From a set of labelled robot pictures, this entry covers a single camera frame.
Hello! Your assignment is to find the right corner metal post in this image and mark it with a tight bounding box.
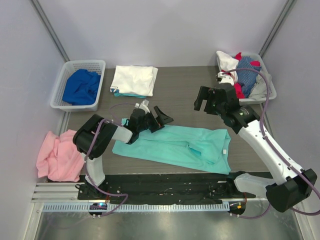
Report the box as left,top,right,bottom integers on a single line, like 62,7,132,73
258,0,297,58

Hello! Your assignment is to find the white crumpled shirt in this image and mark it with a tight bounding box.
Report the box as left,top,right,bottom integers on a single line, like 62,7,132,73
216,50,239,72

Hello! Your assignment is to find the red shirt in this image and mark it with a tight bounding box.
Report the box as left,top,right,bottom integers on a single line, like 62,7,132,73
232,51,262,100

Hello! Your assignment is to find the aluminium frame rail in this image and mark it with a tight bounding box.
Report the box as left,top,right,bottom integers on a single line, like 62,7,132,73
32,181,266,205

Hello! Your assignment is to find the left corner metal post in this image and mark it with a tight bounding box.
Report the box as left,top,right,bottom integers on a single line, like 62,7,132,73
29,0,70,62

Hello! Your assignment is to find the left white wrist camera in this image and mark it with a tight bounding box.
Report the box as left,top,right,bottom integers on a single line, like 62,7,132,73
133,99,151,115

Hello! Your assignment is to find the pink t shirt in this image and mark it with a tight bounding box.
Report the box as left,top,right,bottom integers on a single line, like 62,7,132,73
36,129,85,182

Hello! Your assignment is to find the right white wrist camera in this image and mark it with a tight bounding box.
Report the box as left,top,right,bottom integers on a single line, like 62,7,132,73
216,71,236,86

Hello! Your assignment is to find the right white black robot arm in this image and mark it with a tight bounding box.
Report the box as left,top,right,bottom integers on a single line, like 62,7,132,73
194,83,320,213

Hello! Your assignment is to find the corner metal post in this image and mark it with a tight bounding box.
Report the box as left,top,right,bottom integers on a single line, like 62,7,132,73
258,0,297,58
29,0,70,62

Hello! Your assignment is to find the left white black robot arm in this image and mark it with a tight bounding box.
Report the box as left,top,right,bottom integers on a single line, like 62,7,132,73
72,103,174,200

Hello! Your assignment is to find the slotted cable duct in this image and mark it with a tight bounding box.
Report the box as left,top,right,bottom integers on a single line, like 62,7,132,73
42,202,230,213

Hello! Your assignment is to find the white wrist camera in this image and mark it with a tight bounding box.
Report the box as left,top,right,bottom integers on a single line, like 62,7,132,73
216,71,236,86
133,99,151,115

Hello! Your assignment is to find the grey shirt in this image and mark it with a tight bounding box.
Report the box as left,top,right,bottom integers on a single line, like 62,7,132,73
248,70,272,101

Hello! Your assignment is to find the folded white t shirt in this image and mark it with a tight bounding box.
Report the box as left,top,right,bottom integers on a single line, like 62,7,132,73
109,65,158,97

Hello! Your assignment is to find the white plastic basket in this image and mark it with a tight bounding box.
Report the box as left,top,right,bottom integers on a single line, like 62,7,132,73
50,59,106,112
216,51,278,105

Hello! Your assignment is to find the teal t shirt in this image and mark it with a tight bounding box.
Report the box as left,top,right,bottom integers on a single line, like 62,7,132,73
112,125,231,175

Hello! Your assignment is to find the right white plastic basket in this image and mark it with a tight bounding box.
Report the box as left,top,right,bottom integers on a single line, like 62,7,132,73
216,51,278,105

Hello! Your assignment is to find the left white plastic basket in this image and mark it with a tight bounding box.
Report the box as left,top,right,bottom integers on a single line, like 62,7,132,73
50,59,106,112

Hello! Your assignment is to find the blue checkered shirt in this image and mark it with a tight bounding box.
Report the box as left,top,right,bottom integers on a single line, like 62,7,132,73
235,56,263,99

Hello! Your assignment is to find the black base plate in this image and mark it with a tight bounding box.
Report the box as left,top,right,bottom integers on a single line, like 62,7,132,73
75,172,255,205

